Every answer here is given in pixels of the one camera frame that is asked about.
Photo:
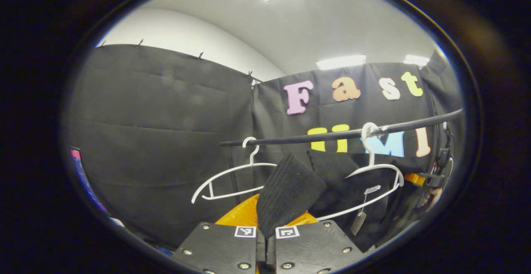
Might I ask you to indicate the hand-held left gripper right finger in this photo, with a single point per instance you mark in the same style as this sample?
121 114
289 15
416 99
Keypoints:
311 247

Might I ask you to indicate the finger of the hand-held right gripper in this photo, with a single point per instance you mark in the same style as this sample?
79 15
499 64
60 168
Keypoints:
415 179

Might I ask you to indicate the black backdrop cloth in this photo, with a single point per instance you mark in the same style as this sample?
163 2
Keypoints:
157 133

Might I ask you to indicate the black jacket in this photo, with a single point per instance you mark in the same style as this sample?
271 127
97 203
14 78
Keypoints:
286 191

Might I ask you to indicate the black garment rack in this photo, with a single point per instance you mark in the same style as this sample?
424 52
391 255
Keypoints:
415 124

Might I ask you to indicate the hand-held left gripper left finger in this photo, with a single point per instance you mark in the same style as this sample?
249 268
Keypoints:
224 249

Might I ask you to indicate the white empty clothes hanger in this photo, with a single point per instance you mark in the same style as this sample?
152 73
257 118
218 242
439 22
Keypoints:
232 170

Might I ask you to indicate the white clothes hanger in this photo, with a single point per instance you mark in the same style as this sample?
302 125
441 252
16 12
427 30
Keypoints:
232 170
370 151

